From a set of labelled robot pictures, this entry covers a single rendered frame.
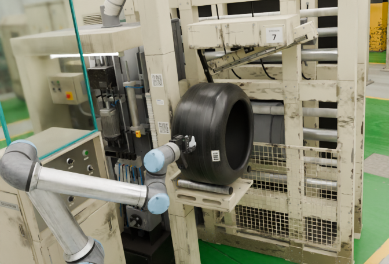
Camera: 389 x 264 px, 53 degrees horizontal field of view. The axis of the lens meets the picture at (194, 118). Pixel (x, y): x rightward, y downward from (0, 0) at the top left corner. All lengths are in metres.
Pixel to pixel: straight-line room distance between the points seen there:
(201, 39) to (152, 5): 0.37
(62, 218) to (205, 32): 1.28
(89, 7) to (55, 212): 4.12
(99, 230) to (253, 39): 1.40
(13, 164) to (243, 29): 1.36
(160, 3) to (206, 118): 0.68
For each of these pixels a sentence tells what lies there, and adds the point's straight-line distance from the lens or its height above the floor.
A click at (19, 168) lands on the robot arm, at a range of 1.58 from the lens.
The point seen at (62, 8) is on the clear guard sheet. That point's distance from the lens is 2.16.
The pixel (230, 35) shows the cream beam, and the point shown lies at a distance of 2.27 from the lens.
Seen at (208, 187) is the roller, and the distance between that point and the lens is 2.25.
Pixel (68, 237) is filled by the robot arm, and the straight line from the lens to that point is 1.86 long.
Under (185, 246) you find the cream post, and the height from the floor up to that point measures 0.40.
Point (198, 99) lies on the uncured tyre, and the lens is 2.06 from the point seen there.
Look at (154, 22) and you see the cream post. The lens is 2.19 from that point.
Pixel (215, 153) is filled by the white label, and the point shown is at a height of 1.18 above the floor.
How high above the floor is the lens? 1.97
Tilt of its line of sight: 18 degrees down
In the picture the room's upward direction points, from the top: 7 degrees counter-clockwise
